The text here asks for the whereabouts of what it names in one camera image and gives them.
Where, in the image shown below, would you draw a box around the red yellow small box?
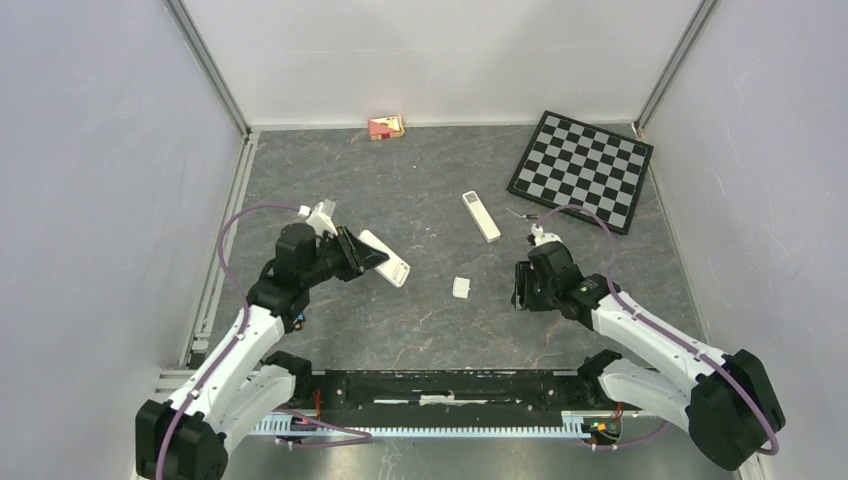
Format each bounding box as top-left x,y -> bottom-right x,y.
367,115 -> 405,140

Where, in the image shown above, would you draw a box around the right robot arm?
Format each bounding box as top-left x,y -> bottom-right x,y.
511,241 -> 786,471

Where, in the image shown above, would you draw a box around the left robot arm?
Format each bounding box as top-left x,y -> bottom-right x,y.
135,223 -> 391,479

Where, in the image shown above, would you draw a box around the blue owl toy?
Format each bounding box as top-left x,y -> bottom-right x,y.
292,314 -> 305,331

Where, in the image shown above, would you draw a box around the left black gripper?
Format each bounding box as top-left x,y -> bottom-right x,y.
301,224 -> 389,288

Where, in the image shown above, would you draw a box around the white cable duct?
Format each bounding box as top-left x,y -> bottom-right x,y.
248,412 -> 622,440

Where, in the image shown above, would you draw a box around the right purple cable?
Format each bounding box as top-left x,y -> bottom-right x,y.
535,204 -> 781,457

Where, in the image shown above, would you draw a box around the white remote red buttons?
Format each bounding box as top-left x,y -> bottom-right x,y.
358,229 -> 411,288

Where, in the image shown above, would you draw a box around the small white battery cover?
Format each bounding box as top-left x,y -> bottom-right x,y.
452,277 -> 470,299

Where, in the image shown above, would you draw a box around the slim white remote control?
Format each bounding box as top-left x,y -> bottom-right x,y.
462,190 -> 501,243

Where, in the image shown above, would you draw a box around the black white chessboard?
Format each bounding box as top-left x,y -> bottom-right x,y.
506,111 -> 654,235

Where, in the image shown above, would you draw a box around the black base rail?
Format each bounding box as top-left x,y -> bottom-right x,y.
282,369 -> 630,428

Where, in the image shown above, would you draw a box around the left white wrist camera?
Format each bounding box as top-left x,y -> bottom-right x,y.
298,199 -> 337,238

